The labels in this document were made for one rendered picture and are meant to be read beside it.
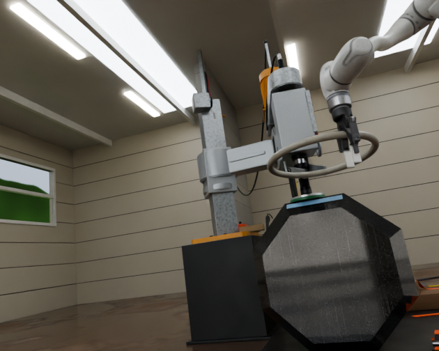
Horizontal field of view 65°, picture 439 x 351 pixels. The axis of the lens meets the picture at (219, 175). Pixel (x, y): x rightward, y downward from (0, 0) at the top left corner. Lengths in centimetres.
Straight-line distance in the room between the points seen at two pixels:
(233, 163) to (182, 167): 542
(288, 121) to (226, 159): 94
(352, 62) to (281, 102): 101
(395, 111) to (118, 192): 665
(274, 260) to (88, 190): 790
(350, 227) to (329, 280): 31
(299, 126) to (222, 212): 112
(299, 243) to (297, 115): 80
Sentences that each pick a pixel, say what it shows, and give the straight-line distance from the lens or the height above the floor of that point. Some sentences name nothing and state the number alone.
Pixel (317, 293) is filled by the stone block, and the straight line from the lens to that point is 208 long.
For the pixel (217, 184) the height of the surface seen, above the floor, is 121.
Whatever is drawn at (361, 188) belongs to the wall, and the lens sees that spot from 762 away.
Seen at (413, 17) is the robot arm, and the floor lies 149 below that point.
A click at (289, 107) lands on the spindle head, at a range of 228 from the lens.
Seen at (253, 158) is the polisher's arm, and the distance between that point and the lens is 294.
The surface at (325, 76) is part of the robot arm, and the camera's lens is 148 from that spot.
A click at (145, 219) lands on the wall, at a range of 858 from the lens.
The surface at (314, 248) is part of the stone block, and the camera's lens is 206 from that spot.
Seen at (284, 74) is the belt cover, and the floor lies 169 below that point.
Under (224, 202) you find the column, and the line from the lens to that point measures 298.
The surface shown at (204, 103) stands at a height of 196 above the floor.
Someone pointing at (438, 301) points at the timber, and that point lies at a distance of 320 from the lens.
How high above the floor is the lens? 59
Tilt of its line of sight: 14 degrees up
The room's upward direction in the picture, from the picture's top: 8 degrees counter-clockwise
